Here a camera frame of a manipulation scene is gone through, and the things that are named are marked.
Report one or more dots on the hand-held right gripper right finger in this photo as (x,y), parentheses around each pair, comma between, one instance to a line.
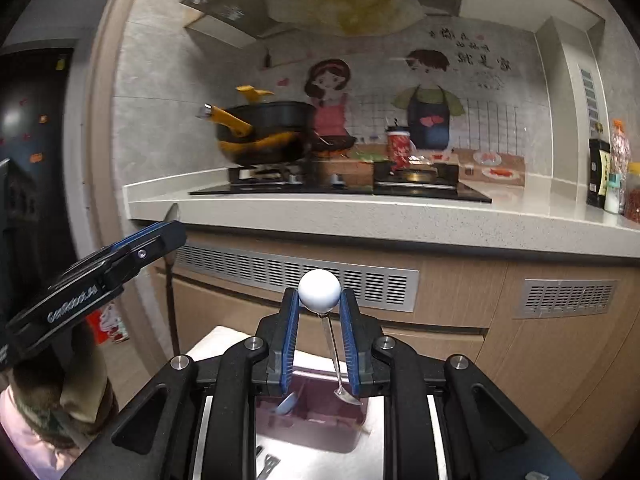
(351,345)

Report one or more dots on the small blue spoon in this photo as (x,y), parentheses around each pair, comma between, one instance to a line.
(286,403)

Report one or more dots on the metal fork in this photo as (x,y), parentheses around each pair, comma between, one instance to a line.
(268,466)

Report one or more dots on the jar with yellow lid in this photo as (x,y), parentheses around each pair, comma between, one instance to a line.
(633,195)

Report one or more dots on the black induction cooker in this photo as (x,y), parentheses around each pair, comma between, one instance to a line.
(440,177)

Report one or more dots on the short cabinet vent grille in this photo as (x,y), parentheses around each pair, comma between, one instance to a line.
(570,298)

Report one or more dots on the narrow wall vent grille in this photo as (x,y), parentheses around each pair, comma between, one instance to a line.
(590,100)

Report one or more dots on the black gas stove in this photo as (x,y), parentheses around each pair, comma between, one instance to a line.
(325,187)

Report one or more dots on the long cabinet vent grille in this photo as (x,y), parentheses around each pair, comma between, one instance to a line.
(240,265)

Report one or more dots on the beige kitchen cabinet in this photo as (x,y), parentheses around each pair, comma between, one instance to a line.
(450,360)

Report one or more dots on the metal spoon with white ball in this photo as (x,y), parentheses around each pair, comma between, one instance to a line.
(320,290)

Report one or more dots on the small dark bottle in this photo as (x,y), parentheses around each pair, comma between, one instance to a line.
(267,59)

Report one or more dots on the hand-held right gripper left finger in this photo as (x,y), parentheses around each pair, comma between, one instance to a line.
(289,345)

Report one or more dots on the range hood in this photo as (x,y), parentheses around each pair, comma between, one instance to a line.
(220,7)

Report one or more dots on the pink utensil tray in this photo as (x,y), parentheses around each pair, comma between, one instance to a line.
(320,400)

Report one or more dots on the small white bottle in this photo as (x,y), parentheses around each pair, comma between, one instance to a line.
(612,201)

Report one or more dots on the dark refrigerator with magnets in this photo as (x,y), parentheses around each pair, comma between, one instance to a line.
(35,110)

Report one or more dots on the person's left forearm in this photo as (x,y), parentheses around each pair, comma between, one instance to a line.
(25,442)

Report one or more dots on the grey stone countertop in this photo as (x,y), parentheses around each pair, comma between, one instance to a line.
(350,216)

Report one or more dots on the dark sauce bottle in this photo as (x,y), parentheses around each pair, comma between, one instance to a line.
(597,170)

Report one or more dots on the person's left hand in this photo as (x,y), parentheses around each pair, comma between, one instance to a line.
(65,385)

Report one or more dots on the clear bottle orange cap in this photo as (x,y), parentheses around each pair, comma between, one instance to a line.
(620,147)

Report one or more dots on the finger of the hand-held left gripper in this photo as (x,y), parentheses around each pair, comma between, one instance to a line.
(137,236)
(152,255)

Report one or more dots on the cartoon wall poster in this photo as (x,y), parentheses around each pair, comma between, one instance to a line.
(430,110)

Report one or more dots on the red and white bag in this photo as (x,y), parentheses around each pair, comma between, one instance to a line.
(107,326)

